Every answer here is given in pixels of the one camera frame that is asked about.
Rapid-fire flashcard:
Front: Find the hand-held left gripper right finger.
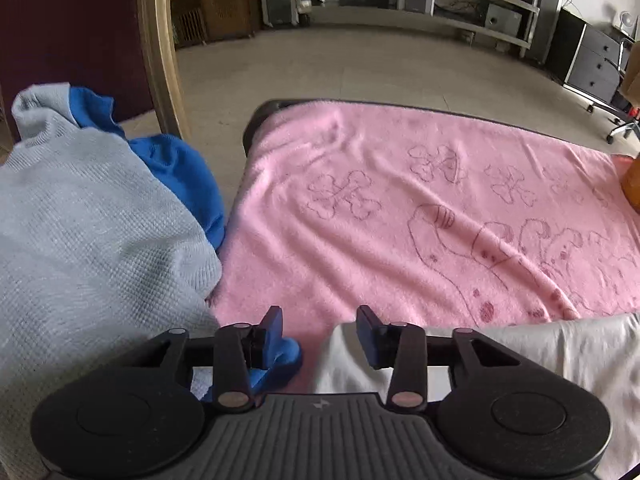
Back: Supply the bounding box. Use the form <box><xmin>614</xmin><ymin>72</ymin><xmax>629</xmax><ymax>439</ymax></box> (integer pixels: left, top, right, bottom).
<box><xmin>356</xmin><ymin>304</ymin><xmax>527</xmax><ymax>413</ymax></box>

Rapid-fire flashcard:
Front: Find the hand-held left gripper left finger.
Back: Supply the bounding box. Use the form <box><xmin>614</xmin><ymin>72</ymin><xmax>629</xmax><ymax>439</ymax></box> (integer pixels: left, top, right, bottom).
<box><xmin>115</xmin><ymin>305</ymin><xmax>284</xmax><ymax>414</ymax></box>

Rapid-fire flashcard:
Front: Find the white garment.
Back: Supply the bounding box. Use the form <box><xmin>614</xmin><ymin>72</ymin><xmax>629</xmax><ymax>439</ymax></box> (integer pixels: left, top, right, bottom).
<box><xmin>312</xmin><ymin>312</ymin><xmax>640</xmax><ymax>480</ymax></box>

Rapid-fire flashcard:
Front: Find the grey and blue sweater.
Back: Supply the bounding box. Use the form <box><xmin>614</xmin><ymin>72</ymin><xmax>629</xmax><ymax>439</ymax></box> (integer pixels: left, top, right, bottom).
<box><xmin>0</xmin><ymin>84</ymin><xmax>304</xmax><ymax>480</ymax></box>

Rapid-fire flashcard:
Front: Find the pink printed blanket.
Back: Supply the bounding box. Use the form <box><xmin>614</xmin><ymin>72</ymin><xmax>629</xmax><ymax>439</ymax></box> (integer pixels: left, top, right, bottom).
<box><xmin>207</xmin><ymin>100</ymin><xmax>640</xmax><ymax>396</ymax></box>

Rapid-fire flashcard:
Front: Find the orange plush toy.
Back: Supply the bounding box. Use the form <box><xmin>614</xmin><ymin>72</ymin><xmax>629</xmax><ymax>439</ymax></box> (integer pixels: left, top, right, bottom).
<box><xmin>620</xmin><ymin>154</ymin><xmax>640</xmax><ymax>214</ymax></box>

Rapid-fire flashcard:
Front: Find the white television stand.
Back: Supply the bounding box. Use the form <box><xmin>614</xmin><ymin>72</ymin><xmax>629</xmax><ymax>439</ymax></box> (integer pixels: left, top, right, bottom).
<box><xmin>295</xmin><ymin>0</ymin><xmax>542</xmax><ymax>59</ymax></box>

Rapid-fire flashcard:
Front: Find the office chair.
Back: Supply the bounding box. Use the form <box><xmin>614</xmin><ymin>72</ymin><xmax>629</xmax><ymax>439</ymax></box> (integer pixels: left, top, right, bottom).
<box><xmin>587</xmin><ymin>42</ymin><xmax>640</xmax><ymax>145</ymax></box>

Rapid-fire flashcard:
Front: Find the brown wooden cabinet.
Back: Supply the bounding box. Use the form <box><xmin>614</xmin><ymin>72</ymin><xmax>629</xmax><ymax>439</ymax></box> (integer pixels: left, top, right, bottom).
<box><xmin>194</xmin><ymin>0</ymin><xmax>261</xmax><ymax>44</ymax></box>

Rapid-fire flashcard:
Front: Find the grey subwoofer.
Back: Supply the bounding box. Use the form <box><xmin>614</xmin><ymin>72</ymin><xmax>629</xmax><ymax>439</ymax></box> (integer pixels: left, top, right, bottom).
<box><xmin>485</xmin><ymin>2</ymin><xmax>524</xmax><ymax>37</ymax></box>

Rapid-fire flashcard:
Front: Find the black drawer cabinet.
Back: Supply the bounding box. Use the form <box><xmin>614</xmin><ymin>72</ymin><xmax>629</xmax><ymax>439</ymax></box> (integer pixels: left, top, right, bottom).
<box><xmin>545</xmin><ymin>7</ymin><xmax>632</xmax><ymax>104</ymax></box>

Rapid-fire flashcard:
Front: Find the maroon armchair with wooden frame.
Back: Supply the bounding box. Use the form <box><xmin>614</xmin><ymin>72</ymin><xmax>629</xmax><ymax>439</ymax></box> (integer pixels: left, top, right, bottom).
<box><xmin>0</xmin><ymin>0</ymin><xmax>191</xmax><ymax>144</ymax></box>

